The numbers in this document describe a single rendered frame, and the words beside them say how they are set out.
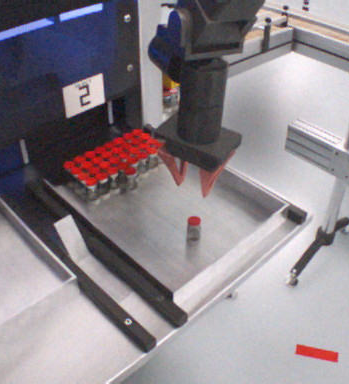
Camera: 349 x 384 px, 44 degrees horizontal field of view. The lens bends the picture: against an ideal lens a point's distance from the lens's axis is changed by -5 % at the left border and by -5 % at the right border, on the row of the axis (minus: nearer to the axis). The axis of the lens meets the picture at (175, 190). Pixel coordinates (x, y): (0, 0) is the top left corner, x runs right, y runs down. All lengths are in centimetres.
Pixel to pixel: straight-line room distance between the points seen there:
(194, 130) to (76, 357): 32
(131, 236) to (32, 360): 26
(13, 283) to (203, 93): 39
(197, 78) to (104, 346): 35
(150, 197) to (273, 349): 99
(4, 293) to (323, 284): 143
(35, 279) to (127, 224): 18
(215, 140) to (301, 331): 122
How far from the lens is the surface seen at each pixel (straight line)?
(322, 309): 179
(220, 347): 162
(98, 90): 84
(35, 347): 61
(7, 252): 73
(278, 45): 148
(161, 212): 75
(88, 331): 61
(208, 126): 55
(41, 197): 79
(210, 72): 51
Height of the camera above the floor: 138
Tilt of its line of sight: 39 degrees down
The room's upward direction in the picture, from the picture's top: straight up
